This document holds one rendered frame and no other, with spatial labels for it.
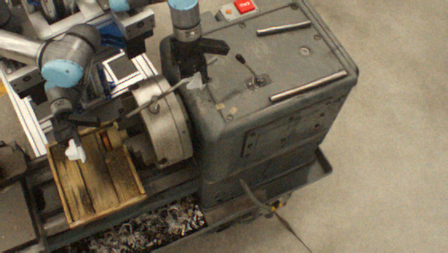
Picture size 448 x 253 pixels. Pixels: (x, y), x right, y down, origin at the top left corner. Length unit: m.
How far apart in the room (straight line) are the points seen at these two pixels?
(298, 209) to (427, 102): 1.19
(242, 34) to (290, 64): 0.20
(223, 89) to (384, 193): 1.62
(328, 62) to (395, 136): 1.53
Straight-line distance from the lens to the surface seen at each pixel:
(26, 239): 1.69
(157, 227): 1.98
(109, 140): 1.58
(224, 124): 1.42
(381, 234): 2.79
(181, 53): 1.23
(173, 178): 1.76
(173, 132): 1.48
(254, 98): 1.48
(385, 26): 3.57
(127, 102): 1.55
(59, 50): 1.44
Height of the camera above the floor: 2.51
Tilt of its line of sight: 60 degrees down
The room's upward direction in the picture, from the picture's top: straight up
